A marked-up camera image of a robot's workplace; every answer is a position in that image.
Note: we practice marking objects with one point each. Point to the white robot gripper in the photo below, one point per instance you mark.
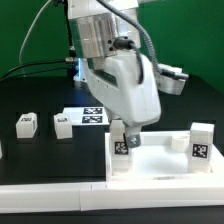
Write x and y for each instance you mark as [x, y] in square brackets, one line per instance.
[117, 88]

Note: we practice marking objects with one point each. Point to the white square table top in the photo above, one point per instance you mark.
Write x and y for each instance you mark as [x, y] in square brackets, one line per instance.
[156, 160]

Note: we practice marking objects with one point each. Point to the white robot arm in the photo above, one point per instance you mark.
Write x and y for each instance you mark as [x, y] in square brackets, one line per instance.
[106, 35]

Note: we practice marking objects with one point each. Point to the white sheet with tags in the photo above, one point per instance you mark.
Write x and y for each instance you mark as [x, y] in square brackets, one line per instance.
[86, 116]

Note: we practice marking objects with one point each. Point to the white front fence bar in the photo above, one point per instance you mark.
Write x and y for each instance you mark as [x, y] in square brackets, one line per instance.
[102, 196]

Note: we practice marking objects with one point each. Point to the white block at left edge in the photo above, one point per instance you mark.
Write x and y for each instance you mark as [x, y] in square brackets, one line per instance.
[1, 153]

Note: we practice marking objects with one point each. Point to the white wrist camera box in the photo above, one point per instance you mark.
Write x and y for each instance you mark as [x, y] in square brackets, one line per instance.
[172, 80]

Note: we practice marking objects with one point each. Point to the black camera stand pole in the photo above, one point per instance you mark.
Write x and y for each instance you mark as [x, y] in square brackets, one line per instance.
[72, 58]

